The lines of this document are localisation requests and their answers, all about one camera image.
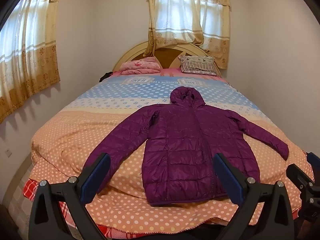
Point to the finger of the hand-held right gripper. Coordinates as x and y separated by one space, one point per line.
298 176
314 159

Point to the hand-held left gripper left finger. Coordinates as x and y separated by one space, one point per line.
96 173

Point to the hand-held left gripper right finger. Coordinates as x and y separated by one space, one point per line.
228 173

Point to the purple quilted hooded jacket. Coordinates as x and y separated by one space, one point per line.
185 142

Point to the polka dot printed bed sheet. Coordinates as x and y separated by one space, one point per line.
75 130

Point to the red plaid bed sheet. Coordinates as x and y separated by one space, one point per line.
30 192

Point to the dark cloth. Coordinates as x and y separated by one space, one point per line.
106 76

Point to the striped pillow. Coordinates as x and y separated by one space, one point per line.
197 66

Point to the folded pink blanket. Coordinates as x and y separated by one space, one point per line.
141 66

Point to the cream wooden bed headboard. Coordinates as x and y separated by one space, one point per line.
130 55

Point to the wide beige floral curtain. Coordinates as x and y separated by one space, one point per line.
27 55

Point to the narrow beige floral curtain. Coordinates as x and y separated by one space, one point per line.
185 12

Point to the white wall socket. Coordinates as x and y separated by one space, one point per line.
8 152

